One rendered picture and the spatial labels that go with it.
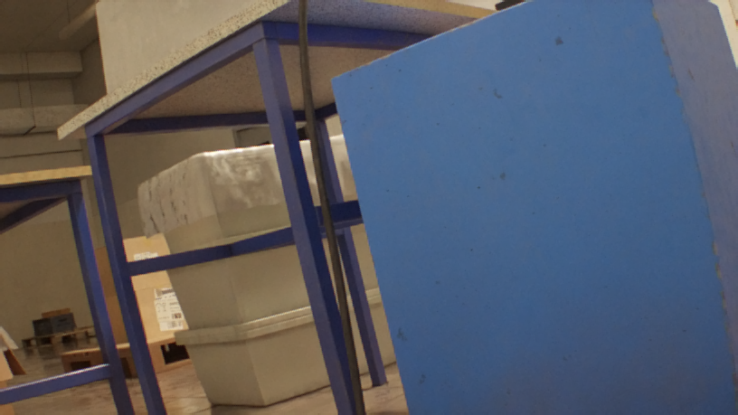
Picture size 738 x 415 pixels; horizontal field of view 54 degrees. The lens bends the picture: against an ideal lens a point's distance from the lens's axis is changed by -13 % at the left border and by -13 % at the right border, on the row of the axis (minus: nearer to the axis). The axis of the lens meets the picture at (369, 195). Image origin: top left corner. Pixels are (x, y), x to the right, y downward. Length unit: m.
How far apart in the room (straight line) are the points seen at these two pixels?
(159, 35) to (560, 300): 0.96
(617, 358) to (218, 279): 1.38
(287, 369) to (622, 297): 1.36
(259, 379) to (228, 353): 0.13
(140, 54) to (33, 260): 10.89
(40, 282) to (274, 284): 10.41
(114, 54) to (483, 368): 1.05
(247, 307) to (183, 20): 0.88
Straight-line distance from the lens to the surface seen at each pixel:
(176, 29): 1.56
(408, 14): 1.41
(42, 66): 12.88
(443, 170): 1.07
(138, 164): 11.84
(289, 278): 2.22
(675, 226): 0.93
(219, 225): 2.13
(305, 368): 2.22
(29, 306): 12.34
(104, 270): 4.16
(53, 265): 12.63
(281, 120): 1.21
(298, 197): 1.20
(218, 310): 2.22
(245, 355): 2.14
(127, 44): 1.70
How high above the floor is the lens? 0.35
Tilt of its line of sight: 4 degrees up
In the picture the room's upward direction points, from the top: 13 degrees counter-clockwise
